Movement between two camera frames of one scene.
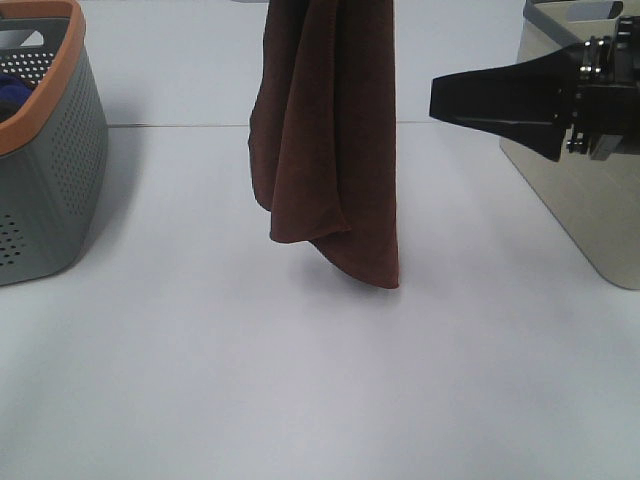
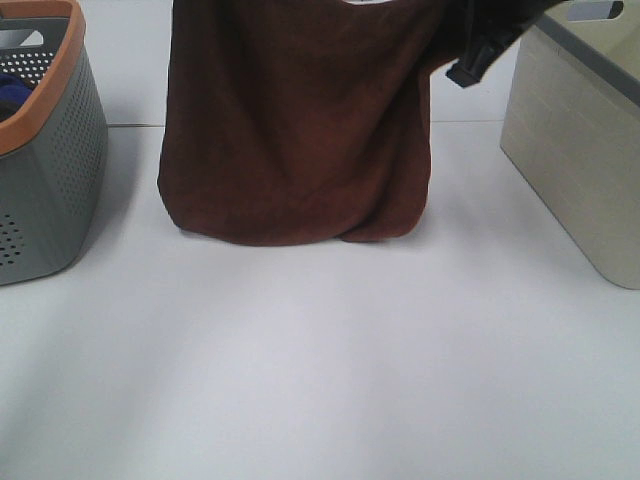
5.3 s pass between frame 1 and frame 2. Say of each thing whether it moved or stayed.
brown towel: moved
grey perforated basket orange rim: stayed
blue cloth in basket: stayed
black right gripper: moved
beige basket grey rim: stayed
